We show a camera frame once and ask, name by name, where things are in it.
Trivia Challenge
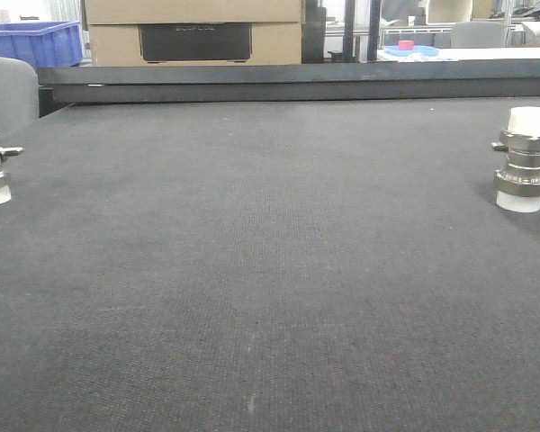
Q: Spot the upper cardboard box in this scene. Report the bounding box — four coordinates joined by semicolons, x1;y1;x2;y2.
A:
85;0;303;24

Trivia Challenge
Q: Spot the blue plastic crate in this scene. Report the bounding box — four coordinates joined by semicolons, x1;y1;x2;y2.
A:
0;21;84;69

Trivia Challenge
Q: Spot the lower cardboard box black print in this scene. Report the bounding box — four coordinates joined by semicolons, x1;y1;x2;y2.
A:
88;22;302;67

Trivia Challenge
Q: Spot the pink block in tray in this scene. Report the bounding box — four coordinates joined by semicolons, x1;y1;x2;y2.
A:
398;40;415;50

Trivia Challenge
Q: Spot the blue tray on table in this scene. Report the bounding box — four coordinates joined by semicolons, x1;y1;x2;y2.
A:
383;45;440;58

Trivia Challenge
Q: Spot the grey chair backrest left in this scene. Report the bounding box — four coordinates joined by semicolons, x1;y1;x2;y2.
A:
0;57;40;135

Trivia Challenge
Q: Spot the white background table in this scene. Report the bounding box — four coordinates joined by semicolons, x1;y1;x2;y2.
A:
377;47;540;62

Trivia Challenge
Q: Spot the black vertical post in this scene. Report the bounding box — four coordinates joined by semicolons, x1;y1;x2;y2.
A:
342;0;356;63

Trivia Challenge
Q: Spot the black conveyor end rail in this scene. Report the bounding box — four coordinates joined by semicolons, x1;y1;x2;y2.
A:
38;58;540;104

